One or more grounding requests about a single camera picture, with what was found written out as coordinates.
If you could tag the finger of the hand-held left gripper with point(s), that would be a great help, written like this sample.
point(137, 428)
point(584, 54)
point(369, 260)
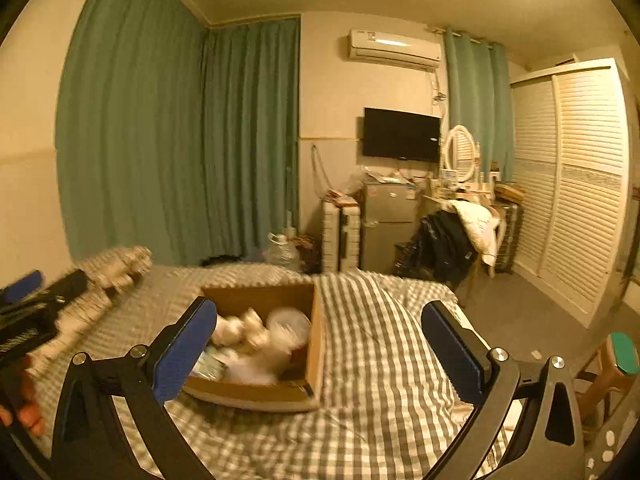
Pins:
point(67, 287)
point(22, 285)

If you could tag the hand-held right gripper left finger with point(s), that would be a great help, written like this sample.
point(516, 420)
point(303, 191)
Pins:
point(187, 355)

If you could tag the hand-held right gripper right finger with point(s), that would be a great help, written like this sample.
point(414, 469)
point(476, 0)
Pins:
point(452, 355)

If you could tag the white and blue packet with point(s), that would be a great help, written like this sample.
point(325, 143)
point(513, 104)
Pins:
point(210, 366)

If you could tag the white sock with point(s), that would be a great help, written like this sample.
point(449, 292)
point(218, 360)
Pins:
point(250, 365)

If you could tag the brown cardboard box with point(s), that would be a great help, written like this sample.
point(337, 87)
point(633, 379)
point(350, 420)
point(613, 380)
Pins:
point(315, 345)

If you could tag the person's left hand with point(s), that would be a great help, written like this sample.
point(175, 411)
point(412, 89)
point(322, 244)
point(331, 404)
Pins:
point(22, 400)

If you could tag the green checked blanket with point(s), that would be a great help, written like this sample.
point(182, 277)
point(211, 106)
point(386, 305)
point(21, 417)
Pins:
point(380, 360)

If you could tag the white padded jacket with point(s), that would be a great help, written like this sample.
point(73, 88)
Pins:
point(475, 225)

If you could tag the dark suitcase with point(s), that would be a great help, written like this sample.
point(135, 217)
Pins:
point(510, 235)

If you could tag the large clear water jug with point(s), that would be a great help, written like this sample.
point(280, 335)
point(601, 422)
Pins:
point(282, 255)

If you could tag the silver small fridge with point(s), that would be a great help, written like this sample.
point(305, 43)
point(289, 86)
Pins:
point(387, 225)

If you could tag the dark patterned bag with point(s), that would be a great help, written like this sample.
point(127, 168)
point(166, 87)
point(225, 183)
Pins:
point(305, 252)

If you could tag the white suitcase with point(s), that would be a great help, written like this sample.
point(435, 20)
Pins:
point(332, 235)

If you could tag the green top wooden stool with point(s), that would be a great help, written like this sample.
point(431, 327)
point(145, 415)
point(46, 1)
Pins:
point(622, 355)

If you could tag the spotted cloth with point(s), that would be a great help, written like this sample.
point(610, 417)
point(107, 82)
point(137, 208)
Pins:
point(605, 452)

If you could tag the wide green curtain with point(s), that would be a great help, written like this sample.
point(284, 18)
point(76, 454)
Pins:
point(175, 135)

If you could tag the white oval mirror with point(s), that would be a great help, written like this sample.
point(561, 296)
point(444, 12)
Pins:
point(460, 152)

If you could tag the white louvred wardrobe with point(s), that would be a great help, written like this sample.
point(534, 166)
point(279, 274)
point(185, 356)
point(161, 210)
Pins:
point(570, 185)

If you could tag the narrow green curtain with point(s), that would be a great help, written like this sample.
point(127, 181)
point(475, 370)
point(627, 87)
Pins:
point(475, 100)

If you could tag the air conditioner pipe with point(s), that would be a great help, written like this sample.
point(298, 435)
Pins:
point(439, 87)

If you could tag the white air conditioner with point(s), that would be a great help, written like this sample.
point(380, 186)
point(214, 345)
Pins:
point(395, 49)

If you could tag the black wall television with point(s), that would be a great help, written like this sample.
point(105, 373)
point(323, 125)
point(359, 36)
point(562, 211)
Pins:
point(400, 135)

